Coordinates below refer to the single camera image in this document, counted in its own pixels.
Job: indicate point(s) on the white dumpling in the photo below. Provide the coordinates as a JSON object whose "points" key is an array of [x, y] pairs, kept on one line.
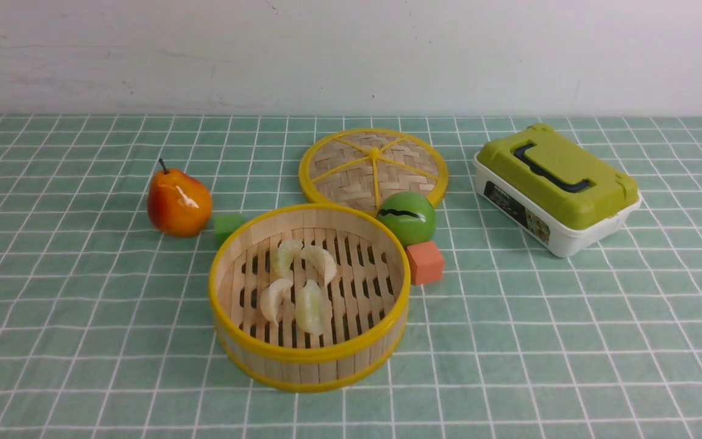
{"points": [[323, 262], [272, 298]]}

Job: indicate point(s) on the pale green dumpling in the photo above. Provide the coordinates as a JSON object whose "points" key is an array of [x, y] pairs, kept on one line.
{"points": [[283, 258]]}

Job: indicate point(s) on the translucent green dumpling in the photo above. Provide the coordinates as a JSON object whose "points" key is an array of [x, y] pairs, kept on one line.
{"points": [[309, 309]]}

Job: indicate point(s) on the woven bamboo steamer lid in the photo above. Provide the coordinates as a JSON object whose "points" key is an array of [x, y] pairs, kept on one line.
{"points": [[360, 168]]}

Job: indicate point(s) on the bamboo steamer basket yellow rim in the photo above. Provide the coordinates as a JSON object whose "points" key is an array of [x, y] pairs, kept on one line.
{"points": [[365, 306]]}

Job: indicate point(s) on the green round fruit toy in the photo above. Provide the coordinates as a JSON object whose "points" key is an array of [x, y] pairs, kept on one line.
{"points": [[410, 217]]}

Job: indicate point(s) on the orange foam cube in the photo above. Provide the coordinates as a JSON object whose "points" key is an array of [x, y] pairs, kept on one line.
{"points": [[426, 263]]}

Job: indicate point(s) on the green foam cube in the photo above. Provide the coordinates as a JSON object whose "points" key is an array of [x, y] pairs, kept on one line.
{"points": [[225, 224]]}

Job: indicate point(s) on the orange pear toy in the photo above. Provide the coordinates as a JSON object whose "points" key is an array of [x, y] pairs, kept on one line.
{"points": [[177, 204]]}

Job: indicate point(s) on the white box green lid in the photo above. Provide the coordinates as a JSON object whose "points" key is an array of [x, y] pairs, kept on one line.
{"points": [[558, 192]]}

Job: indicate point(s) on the green checked tablecloth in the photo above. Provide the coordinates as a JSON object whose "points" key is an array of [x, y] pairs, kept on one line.
{"points": [[106, 330]]}

